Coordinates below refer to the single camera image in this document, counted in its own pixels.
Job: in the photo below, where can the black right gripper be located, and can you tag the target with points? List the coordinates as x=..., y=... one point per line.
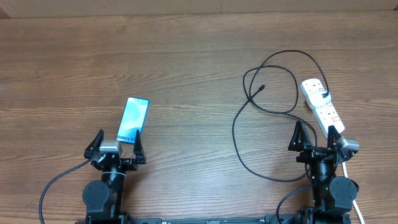
x=296, y=144

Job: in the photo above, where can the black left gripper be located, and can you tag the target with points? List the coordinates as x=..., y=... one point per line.
x=137, y=150

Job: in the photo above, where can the blue Galaxy smartphone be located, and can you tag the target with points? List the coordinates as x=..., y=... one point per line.
x=133, y=119

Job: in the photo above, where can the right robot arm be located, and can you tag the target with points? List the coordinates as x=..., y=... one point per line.
x=332, y=195

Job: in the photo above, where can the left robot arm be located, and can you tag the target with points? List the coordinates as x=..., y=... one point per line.
x=104, y=198

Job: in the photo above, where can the white charger adapter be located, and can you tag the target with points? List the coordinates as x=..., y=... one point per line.
x=317, y=99

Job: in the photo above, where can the white power strip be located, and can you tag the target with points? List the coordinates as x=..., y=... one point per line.
x=325, y=115

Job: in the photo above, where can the brown cardboard backdrop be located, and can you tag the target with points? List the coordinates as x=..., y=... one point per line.
x=82, y=8

